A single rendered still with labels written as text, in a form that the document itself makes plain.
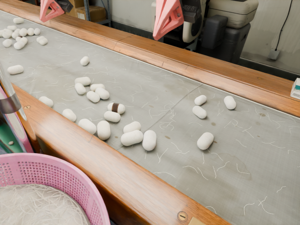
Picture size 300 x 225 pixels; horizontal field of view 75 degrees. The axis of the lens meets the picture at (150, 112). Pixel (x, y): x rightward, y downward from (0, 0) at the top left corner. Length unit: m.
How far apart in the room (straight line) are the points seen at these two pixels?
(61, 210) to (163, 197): 0.13
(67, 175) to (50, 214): 0.05
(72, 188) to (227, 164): 0.23
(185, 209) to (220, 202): 0.06
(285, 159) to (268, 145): 0.03
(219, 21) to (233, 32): 0.17
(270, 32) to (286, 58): 0.30
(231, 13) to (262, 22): 1.19
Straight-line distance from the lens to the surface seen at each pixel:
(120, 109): 0.38
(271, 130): 0.44
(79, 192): 0.30
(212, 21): 1.09
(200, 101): 0.42
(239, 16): 1.21
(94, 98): 0.42
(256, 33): 2.41
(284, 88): 0.54
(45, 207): 0.31
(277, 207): 0.33
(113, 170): 0.27
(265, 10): 2.37
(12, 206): 0.33
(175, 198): 0.26
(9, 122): 0.31
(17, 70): 0.59
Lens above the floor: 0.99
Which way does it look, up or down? 39 degrees down
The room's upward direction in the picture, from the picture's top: 4 degrees clockwise
